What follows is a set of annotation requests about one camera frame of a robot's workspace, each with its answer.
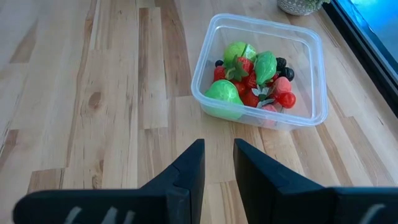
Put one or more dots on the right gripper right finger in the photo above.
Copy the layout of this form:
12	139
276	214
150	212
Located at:
267	193

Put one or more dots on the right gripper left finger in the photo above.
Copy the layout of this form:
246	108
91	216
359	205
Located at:
189	186

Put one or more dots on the pink toy peach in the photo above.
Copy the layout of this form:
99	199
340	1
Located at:
282	85
269	109

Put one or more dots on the red toy cherry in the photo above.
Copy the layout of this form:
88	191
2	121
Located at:
286	99

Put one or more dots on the black toy blackberry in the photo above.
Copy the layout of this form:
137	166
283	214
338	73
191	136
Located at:
288	74
280	63

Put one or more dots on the green toy pepper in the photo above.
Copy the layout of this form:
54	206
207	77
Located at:
265	67

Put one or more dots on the dark toy blueberry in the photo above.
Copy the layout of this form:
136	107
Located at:
219	63

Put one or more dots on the large green toy vegetable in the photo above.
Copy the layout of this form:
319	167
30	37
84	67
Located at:
236	49

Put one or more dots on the clear plastic tupperware container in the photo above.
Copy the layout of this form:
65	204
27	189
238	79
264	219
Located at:
295	40

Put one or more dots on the green plant in white pot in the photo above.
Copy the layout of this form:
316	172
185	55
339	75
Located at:
295	7

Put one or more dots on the black aluminium table frame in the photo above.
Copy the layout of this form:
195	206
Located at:
357	43

